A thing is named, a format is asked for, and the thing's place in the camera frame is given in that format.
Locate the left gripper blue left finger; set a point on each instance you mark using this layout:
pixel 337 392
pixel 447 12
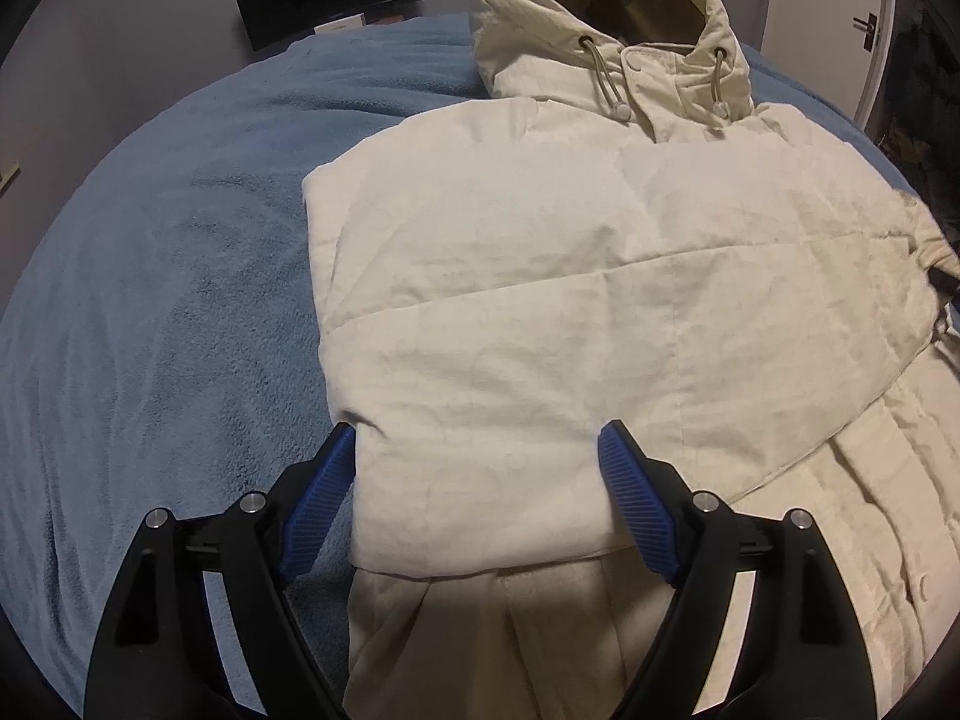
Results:
pixel 156 655

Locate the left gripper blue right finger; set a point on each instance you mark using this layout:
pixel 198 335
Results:
pixel 803 654

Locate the cream hooded puffer jacket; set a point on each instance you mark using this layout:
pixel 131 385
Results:
pixel 620 231

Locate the dark cluttered clothes rack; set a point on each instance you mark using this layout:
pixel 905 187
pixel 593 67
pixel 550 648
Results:
pixel 917 110

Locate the blue fleece bed blanket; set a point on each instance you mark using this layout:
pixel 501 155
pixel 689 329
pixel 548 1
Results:
pixel 160 347

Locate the white box on desk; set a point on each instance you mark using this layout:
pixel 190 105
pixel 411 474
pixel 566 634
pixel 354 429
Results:
pixel 346 23

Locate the white door with handle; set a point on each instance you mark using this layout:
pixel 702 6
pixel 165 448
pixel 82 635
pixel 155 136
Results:
pixel 837 48

